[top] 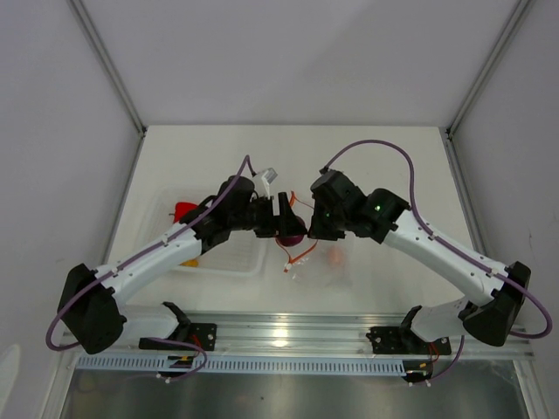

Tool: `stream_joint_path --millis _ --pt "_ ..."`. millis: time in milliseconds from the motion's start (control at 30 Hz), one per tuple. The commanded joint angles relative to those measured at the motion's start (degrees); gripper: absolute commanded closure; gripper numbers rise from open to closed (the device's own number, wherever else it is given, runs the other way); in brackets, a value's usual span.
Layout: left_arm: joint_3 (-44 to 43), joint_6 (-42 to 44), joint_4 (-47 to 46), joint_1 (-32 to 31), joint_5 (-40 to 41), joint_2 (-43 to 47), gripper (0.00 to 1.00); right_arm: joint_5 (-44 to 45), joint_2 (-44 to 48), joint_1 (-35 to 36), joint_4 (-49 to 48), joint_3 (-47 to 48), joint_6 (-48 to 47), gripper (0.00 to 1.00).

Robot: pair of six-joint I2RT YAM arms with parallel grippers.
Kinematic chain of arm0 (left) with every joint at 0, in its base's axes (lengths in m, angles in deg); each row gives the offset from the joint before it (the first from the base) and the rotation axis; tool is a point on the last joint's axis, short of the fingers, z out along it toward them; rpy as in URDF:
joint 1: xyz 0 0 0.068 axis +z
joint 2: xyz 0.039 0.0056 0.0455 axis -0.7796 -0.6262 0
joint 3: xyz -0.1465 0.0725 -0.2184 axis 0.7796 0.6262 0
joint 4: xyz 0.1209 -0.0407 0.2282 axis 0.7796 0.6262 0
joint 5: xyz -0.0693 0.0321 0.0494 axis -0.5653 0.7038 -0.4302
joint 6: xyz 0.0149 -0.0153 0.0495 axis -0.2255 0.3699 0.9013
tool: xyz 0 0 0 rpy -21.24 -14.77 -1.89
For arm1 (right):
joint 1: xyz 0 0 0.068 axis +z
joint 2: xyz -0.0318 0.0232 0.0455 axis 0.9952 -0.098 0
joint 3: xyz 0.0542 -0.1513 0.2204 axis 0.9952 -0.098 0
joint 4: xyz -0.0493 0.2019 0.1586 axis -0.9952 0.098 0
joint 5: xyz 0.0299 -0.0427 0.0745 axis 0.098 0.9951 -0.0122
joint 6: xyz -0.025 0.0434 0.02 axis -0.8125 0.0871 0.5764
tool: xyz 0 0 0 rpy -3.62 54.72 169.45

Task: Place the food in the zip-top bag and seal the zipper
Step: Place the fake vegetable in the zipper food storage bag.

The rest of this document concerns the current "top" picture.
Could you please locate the red toy bell pepper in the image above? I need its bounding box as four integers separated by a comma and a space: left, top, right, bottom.
172, 202, 197, 223

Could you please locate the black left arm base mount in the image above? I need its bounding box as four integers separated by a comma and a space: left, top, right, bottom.
138, 323, 217, 352

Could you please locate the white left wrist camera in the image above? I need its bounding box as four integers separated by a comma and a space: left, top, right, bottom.
252, 168, 278, 198

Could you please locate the aluminium frame post left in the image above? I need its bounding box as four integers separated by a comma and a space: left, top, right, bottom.
66, 0, 147, 138

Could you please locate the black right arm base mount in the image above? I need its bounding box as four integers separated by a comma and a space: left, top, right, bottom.
365, 326, 452, 355

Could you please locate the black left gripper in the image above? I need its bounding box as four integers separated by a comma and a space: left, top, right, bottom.
230, 193, 307, 239

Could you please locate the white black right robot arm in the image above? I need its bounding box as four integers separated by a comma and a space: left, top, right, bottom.
308, 170, 531, 353

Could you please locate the purple toy onion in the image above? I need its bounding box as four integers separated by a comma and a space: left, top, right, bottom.
278, 235, 305, 248

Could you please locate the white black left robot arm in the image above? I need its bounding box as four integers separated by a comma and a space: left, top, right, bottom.
57, 168, 307, 354

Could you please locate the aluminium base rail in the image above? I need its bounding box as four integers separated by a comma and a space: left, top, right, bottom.
60, 310, 536, 361

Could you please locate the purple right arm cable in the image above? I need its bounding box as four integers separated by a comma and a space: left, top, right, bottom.
321, 139, 554, 340

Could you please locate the aluminium frame post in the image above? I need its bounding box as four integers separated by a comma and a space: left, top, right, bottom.
66, 0, 147, 138
445, 0, 535, 141

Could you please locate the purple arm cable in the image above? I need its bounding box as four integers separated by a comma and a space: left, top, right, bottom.
45, 155, 257, 353
321, 139, 554, 340

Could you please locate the aluminium frame post right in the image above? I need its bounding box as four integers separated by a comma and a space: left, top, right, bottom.
445, 0, 535, 141

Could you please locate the white slotted cable duct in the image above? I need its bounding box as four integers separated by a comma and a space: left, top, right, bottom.
76, 354, 406, 377

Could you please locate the white perforated plastic basket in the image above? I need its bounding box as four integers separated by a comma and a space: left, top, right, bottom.
141, 185, 268, 280

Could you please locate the orange toy croissant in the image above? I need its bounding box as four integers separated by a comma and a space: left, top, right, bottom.
181, 259, 199, 267

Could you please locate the clear zip bag orange zipper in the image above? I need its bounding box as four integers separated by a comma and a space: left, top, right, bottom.
279, 190, 355, 289

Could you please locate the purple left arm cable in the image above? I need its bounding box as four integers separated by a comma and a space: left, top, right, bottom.
45, 155, 257, 353

